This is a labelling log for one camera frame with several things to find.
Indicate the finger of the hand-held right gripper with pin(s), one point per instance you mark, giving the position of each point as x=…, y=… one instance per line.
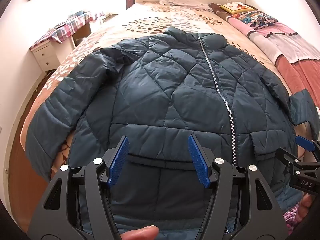
x=286, y=156
x=304, y=143

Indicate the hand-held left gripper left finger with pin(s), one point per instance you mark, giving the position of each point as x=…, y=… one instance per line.
x=119, y=160

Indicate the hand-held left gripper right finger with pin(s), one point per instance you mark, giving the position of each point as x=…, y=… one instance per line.
x=198, y=160

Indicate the dark blue quilted jacket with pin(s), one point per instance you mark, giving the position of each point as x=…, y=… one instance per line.
x=150, y=92

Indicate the person's right hand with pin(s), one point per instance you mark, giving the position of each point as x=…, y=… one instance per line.
x=306, y=206

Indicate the person's left hand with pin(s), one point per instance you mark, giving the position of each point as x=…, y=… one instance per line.
x=140, y=233

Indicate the pink plaid pajamas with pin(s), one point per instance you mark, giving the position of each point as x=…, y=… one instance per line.
x=291, y=217

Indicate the pink patchwork blanket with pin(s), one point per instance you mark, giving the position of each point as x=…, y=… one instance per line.
x=282, y=47

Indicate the white drawer cabinet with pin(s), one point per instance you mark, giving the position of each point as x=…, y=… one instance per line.
x=45, y=55

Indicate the colourful cartoon pillow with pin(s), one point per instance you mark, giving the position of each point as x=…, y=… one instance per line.
x=260, y=18

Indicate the brown wooden chair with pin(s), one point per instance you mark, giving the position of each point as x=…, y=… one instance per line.
x=82, y=32

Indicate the plaid tablecloth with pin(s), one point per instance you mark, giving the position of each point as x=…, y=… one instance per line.
x=65, y=28

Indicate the beige leaf-patterned blanket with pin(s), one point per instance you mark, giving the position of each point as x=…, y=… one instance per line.
x=150, y=20

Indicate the blue bowl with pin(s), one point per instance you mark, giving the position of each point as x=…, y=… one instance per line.
x=78, y=13

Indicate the yellow cartoon pillow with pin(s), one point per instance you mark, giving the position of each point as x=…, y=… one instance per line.
x=235, y=7

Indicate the white crumpled cloth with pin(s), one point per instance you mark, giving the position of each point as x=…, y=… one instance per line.
x=182, y=2

